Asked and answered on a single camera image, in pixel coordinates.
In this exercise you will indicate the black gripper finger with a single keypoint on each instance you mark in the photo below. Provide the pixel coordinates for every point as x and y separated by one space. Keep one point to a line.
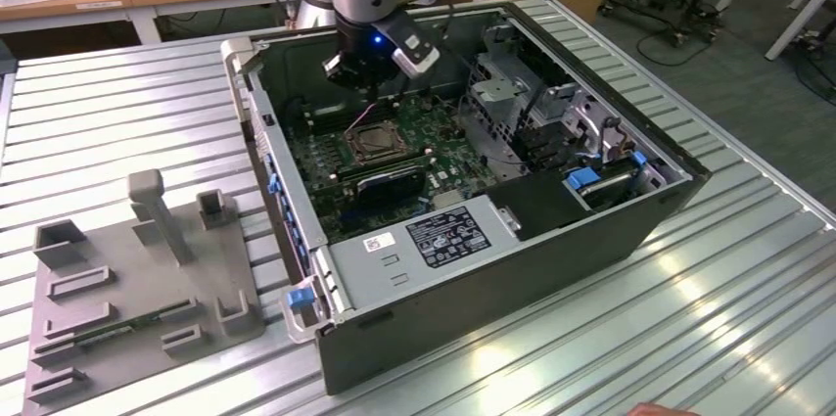
334 72
378 94

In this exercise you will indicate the CPU square plate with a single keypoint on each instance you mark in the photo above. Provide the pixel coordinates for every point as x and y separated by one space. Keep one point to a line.
376 139

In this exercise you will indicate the black RAM slot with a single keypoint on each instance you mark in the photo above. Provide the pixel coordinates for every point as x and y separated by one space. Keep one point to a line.
385 162
353 111
384 112
385 169

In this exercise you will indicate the silver metal drive cage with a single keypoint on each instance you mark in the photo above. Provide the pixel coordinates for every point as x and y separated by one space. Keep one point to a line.
490 93

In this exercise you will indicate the black graphics card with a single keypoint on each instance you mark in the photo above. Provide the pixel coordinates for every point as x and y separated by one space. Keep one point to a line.
389 186

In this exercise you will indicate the green motherboard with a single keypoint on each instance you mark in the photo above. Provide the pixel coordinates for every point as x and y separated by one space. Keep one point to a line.
457 166

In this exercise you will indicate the small silver chipset heatsink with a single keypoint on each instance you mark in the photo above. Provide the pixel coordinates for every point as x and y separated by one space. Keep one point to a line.
449 200

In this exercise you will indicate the blue card retention latch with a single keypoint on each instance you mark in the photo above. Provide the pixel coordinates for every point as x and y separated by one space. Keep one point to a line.
273 183

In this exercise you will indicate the blue plastic drive latch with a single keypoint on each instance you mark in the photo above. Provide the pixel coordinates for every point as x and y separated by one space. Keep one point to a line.
581 178

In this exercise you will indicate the silver power supply unit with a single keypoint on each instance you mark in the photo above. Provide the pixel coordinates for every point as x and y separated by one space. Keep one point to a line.
378 284

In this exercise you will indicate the small blue plastic clip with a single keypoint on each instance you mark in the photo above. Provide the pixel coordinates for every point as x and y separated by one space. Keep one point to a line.
639 160

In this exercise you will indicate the black open PC case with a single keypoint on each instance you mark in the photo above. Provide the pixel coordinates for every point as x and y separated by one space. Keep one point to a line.
490 313

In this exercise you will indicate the grey parts rack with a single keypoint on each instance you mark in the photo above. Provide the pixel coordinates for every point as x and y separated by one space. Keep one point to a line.
131 279

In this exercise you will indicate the green RAM stick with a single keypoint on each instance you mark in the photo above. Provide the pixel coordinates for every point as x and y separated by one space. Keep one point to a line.
121 330

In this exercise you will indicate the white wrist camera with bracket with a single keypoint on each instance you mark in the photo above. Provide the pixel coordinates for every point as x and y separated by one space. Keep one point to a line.
417 58

